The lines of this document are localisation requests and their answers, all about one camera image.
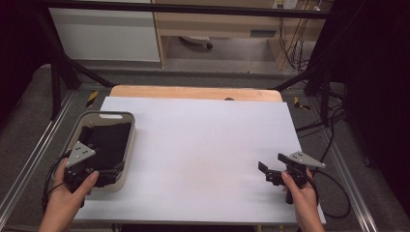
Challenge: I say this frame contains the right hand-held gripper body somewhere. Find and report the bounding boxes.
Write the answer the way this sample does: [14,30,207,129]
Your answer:
[266,151,327,190]

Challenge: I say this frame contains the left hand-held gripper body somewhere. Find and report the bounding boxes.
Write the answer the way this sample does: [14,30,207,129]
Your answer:
[63,140,117,193]

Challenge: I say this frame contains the black garment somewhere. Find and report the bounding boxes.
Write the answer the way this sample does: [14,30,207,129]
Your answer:
[77,122,132,172]

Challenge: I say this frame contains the grey plastic basket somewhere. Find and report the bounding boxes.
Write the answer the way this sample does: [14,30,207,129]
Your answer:
[61,110,137,194]

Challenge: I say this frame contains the person's right hand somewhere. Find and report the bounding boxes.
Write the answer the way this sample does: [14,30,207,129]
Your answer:
[280,170,319,215]

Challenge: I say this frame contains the person's left hand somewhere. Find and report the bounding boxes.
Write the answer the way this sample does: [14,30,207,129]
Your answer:
[47,159,101,218]

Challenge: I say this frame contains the yellow black floor tape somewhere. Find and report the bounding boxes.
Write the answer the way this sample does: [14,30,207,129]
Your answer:
[292,95,311,111]
[85,90,100,109]

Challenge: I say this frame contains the white table board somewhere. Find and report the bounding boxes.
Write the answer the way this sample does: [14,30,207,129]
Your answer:
[73,96,327,226]

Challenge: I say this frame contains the black metal stand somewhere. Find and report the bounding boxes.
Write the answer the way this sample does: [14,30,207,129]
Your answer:
[32,9,118,121]
[272,62,334,128]

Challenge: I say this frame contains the light wooden table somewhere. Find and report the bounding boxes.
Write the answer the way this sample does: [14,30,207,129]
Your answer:
[109,84,284,103]

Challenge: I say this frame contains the black curtain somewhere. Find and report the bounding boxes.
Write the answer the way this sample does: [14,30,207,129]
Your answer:
[307,0,410,214]
[0,0,52,125]

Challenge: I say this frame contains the white cabinet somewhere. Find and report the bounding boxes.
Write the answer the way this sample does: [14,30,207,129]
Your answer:
[49,7,161,63]

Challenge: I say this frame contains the office chair base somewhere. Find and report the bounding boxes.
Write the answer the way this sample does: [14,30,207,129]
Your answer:
[178,35,215,50]

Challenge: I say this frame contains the light wooden desk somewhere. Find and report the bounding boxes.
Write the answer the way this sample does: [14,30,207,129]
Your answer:
[151,0,327,71]

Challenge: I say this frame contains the white power strip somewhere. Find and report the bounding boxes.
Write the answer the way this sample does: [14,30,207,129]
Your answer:
[272,0,300,11]

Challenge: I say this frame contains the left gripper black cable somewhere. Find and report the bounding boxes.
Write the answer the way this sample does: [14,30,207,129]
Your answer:
[41,151,71,211]

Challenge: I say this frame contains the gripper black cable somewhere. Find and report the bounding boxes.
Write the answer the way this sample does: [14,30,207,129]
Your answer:
[308,168,353,219]
[41,151,71,211]

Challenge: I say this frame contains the aluminium floor rail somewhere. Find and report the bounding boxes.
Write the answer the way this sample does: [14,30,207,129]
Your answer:
[321,128,379,232]
[0,91,77,223]

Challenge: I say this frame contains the black floor cables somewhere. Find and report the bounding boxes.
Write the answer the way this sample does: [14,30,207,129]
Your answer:
[295,96,348,175]

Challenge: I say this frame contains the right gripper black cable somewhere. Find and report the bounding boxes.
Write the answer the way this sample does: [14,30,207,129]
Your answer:
[308,168,353,219]

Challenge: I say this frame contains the hanging cable bundle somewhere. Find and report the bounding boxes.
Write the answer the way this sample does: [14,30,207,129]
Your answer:
[278,14,311,73]

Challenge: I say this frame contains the black horizontal frame bar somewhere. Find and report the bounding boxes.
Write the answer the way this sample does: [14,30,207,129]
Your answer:
[32,0,334,20]

